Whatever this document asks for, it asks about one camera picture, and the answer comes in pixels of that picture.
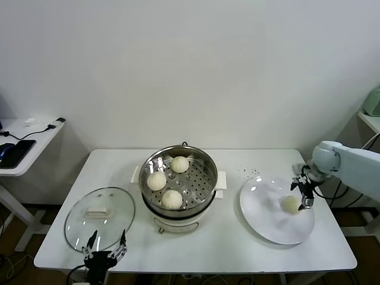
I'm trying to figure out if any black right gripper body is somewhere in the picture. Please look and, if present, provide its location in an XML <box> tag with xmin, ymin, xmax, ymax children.
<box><xmin>298</xmin><ymin>175</ymin><xmax>320</xmax><ymax>198</ymax></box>

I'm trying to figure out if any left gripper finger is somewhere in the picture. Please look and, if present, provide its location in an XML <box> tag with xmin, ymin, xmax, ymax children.
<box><xmin>81</xmin><ymin>230</ymin><xmax>98</xmax><ymax>259</ymax></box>
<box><xmin>112</xmin><ymin>229</ymin><xmax>128</xmax><ymax>258</ymax></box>

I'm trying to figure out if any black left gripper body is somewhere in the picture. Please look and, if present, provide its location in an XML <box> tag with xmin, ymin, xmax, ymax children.
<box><xmin>84</xmin><ymin>251</ymin><xmax>116</xmax><ymax>283</ymax></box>

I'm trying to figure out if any white steamed baozi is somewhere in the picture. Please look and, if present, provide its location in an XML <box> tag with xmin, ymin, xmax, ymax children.
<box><xmin>281</xmin><ymin>195</ymin><xmax>303</xmax><ymax>215</ymax></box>
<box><xmin>161</xmin><ymin>189</ymin><xmax>183</xmax><ymax>210</ymax></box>
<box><xmin>147</xmin><ymin>171</ymin><xmax>167</xmax><ymax>192</ymax></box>
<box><xmin>170</xmin><ymin>156</ymin><xmax>189</xmax><ymax>174</ymax></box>

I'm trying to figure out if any glass lid with cream handle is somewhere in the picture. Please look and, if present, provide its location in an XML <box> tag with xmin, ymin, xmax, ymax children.
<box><xmin>64</xmin><ymin>186</ymin><xmax>137</xmax><ymax>254</ymax></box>

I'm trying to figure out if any stainless steel steamer pot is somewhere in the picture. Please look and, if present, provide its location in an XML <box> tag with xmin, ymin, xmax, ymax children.
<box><xmin>130</xmin><ymin>144</ymin><xmax>229</xmax><ymax>219</ymax></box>

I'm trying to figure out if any white round plate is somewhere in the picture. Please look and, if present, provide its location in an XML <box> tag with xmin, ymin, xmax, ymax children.
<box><xmin>239</xmin><ymin>176</ymin><xmax>316</xmax><ymax>246</ymax></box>

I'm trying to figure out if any white electric cooker base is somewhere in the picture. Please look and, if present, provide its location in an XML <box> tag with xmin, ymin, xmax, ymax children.
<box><xmin>128</xmin><ymin>181</ymin><xmax>226</xmax><ymax>235</ymax></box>

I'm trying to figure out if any mint green appliance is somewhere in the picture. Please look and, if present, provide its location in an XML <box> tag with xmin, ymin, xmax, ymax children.
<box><xmin>362</xmin><ymin>85</ymin><xmax>380</xmax><ymax>117</ymax></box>

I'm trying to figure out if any white side table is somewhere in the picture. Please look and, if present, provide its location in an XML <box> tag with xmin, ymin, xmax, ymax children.
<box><xmin>0</xmin><ymin>118</ymin><xmax>66</xmax><ymax>253</ymax></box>

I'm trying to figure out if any black phone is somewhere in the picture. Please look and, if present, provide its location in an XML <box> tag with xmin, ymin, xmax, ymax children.
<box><xmin>0</xmin><ymin>139</ymin><xmax>36</xmax><ymax>170</ymax></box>

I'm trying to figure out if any blue computer mouse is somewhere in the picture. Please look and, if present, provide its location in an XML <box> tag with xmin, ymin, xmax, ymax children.
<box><xmin>0</xmin><ymin>142</ymin><xmax>15</xmax><ymax>160</ymax></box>

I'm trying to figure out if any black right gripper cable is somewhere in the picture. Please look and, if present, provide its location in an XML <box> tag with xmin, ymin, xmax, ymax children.
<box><xmin>300</xmin><ymin>165</ymin><xmax>326</xmax><ymax>199</ymax></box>

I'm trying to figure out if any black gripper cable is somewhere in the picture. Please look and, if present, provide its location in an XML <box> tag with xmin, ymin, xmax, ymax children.
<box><xmin>66</xmin><ymin>265</ymin><xmax>90</xmax><ymax>285</ymax></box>
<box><xmin>300</xmin><ymin>165</ymin><xmax>326</xmax><ymax>199</ymax></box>

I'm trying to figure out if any black power adapter with cable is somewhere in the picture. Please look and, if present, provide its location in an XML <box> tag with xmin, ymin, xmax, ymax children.
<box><xmin>326</xmin><ymin>178</ymin><xmax>373</xmax><ymax>210</ymax></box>

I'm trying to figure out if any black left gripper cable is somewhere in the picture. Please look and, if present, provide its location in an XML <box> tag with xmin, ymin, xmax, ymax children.
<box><xmin>66</xmin><ymin>265</ymin><xmax>90</xmax><ymax>285</ymax></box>

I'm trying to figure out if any black thin cable with plug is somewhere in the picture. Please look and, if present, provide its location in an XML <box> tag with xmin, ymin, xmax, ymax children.
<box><xmin>0</xmin><ymin>123</ymin><xmax>58</xmax><ymax>140</ymax></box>

